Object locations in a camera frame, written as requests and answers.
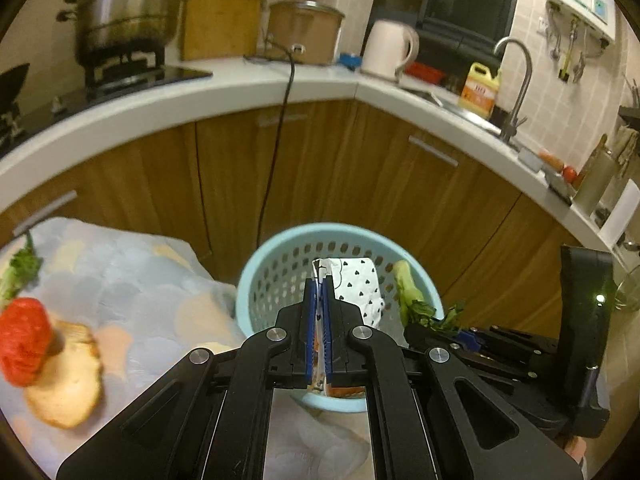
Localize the clear glass bowl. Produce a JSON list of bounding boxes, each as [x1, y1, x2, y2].
[[612, 265, 640, 311]]

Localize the metal heater pipes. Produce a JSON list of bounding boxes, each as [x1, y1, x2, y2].
[[547, 2, 608, 83]]

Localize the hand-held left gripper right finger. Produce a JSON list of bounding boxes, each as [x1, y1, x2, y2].
[[320, 277, 583, 480]]

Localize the metal faucet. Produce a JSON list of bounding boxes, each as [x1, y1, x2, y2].
[[492, 36, 533, 143]]

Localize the stainless steel steamer pot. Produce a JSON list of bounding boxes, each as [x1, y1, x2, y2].
[[56, 0, 196, 68]]

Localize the beige dish cloth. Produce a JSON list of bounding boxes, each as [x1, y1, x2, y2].
[[612, 125, 640, 166]]

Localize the steel sink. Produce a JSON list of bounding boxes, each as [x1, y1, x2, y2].
[[400, 85, 506, 136]]

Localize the light blue plastic basket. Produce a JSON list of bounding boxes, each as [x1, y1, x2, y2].
[[236, 223, 445, 415]]

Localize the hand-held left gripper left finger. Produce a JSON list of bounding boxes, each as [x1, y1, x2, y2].
[[56, 277, 322, 480]]

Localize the wooden cutting board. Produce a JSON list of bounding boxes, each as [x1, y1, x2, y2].
[[180, 0, 266, 62]]

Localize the dark window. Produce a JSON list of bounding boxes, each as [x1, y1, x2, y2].
[[372, 0, 523, 56]]

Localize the bread piece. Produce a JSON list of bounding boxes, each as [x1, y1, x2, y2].
[[24, 321, 105, 430]]

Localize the white electric kettle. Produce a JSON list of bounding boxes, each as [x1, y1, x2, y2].
[[360, 19, 420, 83]]

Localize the black power cable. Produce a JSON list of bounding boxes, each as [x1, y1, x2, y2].
[[245, 37, 301, 248]]

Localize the white plastic board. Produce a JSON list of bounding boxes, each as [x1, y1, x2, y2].
[[597, 192, 640, 253]]

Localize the green bok choy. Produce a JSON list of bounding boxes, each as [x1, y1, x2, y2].
[[392, 259, 468, 333]]

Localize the yellow detergent bottle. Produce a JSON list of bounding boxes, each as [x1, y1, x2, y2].
[[458, 61, 502, 120]]

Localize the wooden base cabinets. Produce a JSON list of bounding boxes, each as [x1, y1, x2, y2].
[[0, 100, 616, 321]]

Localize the black gas stove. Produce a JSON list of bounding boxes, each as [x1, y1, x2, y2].
[[0, 47, 215, 146]]

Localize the green leafy vegetable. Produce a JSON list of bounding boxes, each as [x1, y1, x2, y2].
[[0, 230, 43, 311]]

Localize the beige slow cooker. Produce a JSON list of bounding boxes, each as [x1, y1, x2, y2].
[[265, 0, 346, 67]]

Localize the metal utensil holder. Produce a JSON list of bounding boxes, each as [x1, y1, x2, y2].
[[572, 135, 618, 216]]

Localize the white heart-print carton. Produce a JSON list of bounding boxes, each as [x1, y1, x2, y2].
[[310, 256, 386, 397]]

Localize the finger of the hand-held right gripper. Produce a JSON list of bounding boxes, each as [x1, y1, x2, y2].
[[451, 351, 561, 401], [404, 322, 562, 361]]

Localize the black wok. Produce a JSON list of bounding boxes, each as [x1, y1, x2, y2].
[[0, 62, 31, 111]]

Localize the metal soap tray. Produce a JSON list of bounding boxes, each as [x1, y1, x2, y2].
[[544, 167, 575, 206]]

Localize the red plastic bag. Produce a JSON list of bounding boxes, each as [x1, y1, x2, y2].
[[0, 297, 55, 388]]

